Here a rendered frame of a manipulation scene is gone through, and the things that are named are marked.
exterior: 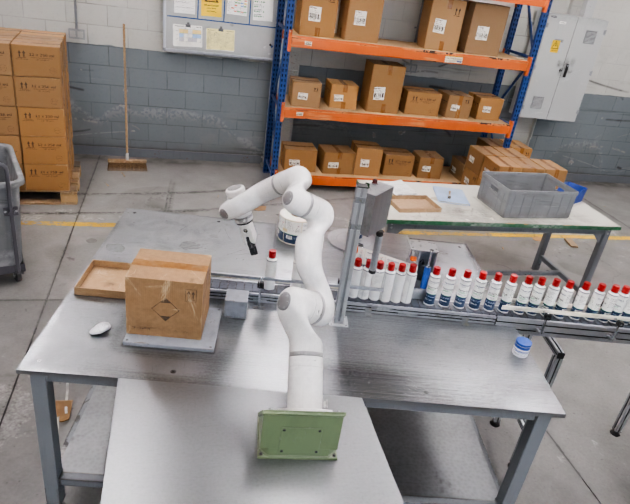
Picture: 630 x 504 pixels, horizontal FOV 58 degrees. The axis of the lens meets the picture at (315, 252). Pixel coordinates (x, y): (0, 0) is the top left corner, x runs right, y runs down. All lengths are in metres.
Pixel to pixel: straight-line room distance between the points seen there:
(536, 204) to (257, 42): 3.58
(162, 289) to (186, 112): 4.68
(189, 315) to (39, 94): 3.41
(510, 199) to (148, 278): 2.81
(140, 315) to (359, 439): 0.98
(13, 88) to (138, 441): 3.89
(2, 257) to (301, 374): 2.83
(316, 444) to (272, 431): 0.16
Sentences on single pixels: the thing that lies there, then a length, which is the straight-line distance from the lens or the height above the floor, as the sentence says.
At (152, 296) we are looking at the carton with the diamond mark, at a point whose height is 1.04.
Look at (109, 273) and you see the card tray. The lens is 2.87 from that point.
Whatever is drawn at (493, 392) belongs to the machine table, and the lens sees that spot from 2.46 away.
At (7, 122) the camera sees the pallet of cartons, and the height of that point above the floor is 0.76.
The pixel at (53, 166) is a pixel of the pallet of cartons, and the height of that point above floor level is 0.37.
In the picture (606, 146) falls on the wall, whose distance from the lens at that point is 8.95.
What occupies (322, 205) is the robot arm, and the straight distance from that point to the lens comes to 2.13.
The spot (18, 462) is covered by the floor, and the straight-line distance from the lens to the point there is 3.18.
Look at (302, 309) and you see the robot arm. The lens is 1.92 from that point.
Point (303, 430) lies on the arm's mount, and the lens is 1.88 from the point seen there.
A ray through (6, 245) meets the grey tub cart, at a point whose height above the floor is 0.33.
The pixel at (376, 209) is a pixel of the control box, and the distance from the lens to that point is 2.35.
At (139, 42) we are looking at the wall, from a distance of 6.67.
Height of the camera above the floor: 2.28
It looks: 27 degrees down
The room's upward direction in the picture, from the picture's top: 8 degrees clockwise
